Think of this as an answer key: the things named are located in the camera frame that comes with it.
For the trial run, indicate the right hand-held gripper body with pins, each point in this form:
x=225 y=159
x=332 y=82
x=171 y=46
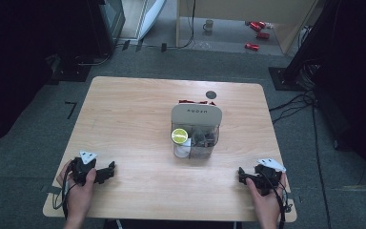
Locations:
x=268 y=178

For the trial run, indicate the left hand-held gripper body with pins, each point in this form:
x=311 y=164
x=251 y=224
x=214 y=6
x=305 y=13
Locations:
x=83 y=168

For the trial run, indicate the person's right hand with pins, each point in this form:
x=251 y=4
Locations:
x=267 y=205

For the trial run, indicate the person's left hand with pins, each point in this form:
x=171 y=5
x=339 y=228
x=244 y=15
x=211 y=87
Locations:
x=79 y=197

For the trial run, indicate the dark items in clear box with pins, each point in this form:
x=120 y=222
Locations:
x=205 y=138

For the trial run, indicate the white round container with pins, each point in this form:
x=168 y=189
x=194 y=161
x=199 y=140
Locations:
x=182 y=151

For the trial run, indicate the dark round disc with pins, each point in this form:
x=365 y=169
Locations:
x=211 y=94

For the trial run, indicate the red packet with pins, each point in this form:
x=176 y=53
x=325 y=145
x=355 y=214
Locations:
x=190 y=102

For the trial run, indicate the black stand base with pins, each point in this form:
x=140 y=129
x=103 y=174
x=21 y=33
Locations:
x=282 y=79

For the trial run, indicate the red can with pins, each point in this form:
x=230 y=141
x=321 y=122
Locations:
x=256 y=25
x=252 y=46
x=263 y=35

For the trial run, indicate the grey mug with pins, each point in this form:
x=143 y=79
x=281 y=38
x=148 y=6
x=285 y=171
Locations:
x=208 y=25

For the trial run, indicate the white board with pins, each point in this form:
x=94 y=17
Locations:
x=151 y=19

